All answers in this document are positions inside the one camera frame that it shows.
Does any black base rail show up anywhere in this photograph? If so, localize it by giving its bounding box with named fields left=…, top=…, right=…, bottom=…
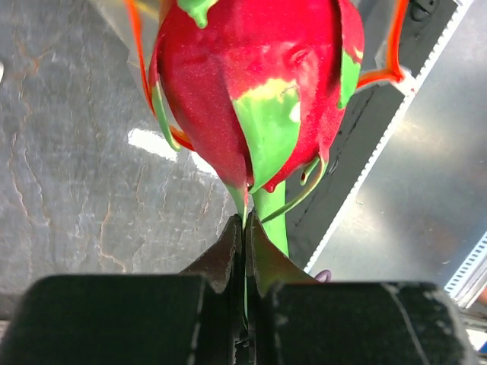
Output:
left=286, top=1, right=457, bottom=268

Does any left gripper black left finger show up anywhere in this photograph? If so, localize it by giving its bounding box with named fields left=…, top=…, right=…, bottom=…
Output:
left=1, top=215, right=243, bottom=364

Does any clear zip top bag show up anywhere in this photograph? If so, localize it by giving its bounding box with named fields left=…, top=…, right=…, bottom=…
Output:
left=91, top=0, right=415, bottom=153

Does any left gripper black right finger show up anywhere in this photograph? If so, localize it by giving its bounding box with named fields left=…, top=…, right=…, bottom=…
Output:
left=245, top=214, right=476, bottom=364

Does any red dragon fruit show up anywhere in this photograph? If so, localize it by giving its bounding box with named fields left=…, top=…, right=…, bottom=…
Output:
left=148, top=0, right=366, bottom=259

